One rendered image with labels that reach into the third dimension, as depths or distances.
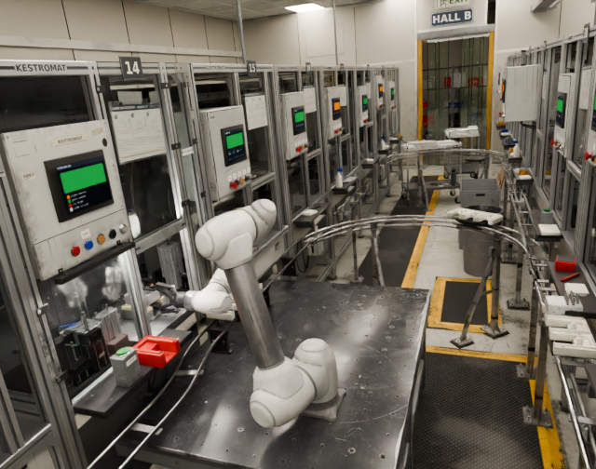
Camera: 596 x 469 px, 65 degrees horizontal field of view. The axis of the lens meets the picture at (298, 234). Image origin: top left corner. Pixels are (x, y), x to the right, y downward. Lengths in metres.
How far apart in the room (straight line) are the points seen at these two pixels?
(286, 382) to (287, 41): 9.38
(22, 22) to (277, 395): 5.67
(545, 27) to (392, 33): 2.67
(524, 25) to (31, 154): 9.08
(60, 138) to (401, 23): 8.76
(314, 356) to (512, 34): 8.68
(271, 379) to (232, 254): 0.44
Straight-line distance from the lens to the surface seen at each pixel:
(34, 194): 1.64
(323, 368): 1.78
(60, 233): 1.71
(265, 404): 1.65
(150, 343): 2.01
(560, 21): 9.99
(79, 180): 1.73
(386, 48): 10.02
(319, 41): 10.35
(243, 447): 1.83
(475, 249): 4.65
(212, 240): 1.51
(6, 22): 6.47
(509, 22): 9.91
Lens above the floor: 1.89
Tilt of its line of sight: 18 degrees down
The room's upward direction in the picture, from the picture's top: 5 degrees counter-clockwise
